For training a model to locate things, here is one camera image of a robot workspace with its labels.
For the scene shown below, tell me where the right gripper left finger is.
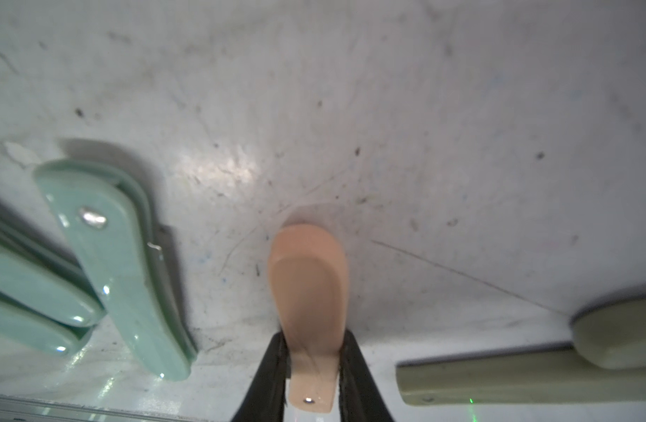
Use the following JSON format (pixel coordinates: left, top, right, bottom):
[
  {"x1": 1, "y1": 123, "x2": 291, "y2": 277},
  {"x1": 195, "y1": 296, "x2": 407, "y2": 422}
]
[{"x1": 232, "y1": 332, "x2": 289, "y2": 422}]

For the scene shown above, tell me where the olive fruit knife middle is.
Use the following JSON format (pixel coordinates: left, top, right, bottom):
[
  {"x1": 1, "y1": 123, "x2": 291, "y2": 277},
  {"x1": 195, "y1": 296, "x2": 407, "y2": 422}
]
[{"x1": 572, "y1": 298, "x2": 646, "y2": 369}]

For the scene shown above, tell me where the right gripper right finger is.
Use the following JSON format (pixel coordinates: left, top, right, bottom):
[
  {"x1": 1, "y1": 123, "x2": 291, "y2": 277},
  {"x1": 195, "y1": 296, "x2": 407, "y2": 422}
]
[{"x1": 339, "y1": 330, "x2": 394, "y2": 422}]

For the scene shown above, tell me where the mint fruit knife right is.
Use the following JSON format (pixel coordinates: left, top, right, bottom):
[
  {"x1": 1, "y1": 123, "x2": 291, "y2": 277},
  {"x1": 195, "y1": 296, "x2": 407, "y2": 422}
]
[{"x1": 33, "y1": 159, "x2": 196, "y2": 382}]

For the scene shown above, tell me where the mint fruit knife left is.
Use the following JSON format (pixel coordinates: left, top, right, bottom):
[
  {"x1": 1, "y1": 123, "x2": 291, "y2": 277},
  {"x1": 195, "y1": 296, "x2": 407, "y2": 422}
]
[{"x1": 0, "y1": 297, "x2": 94, "y2": 356}]

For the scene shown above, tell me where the olive fruit knife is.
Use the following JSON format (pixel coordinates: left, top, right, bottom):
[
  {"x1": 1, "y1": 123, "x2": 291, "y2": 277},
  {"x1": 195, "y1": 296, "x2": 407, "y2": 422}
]
[
  {"x1": 396, "y1": 349, "x2": 646, "y2": 406},
  {"x1": 572, "y1": 298, "x2": 646, "y2": 369}
]

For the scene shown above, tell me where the olive fruit knife bottom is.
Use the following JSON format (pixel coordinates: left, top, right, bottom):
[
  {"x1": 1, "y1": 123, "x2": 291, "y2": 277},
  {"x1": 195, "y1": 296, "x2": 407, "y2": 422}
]
[{"x1": 396, "y1": 349, "x2": 646, "y2": 406}]

